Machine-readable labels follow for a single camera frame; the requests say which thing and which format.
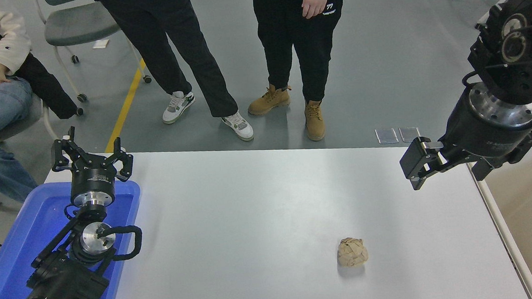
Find grey wheeled chair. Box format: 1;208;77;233
35;0;154;106

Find black jacket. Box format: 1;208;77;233
12;49;80;123

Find standing person with white sneakers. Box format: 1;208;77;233
95;0;255;150

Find clear floor plate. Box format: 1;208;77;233
375;128;399;144
399;126;422;143

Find standing person's hand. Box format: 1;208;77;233
301;0;331;20

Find seated person's chair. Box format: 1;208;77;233
0;89;86;144

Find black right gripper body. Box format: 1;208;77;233
436;85;532;162

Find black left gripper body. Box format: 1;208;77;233
67;159;117;197

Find tan paper ball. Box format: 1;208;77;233
336;237;370;269

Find blue plastic tray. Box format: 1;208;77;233
0;177;147;299

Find standing person with tan boots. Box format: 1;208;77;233
241;0;354;145

